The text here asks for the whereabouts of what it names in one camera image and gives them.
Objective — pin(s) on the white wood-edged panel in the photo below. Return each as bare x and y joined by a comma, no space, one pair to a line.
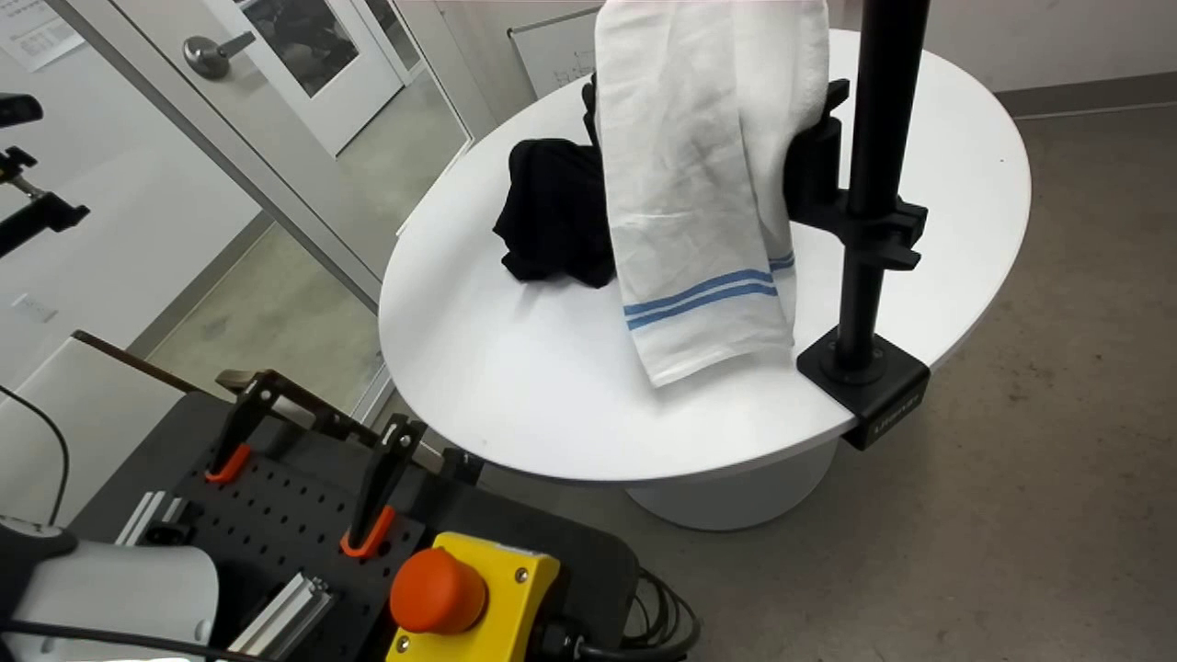
84,419

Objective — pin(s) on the silver aluminium extrusion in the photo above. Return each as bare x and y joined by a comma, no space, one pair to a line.
147,518
279,621

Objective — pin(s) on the white cloth with blue stripes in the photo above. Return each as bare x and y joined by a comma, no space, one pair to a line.
700,186

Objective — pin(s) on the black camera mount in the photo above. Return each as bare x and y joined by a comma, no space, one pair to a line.
36,216

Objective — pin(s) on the white table pedestal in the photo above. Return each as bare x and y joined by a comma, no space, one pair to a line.
738,491

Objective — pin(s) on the yellow emergency stop box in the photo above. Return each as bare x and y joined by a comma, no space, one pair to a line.
489,600

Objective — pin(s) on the small black clamp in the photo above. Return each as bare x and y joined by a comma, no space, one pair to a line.
462,466

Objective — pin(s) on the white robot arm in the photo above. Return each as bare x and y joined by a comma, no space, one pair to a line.
111,589

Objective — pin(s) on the grey metal door frame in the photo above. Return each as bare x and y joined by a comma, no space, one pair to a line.
244,159

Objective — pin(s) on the white door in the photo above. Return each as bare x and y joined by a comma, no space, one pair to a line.
331,61

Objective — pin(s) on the black cloth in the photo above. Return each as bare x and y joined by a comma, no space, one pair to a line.
554,216

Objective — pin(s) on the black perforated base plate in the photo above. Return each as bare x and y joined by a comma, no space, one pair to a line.
294,518

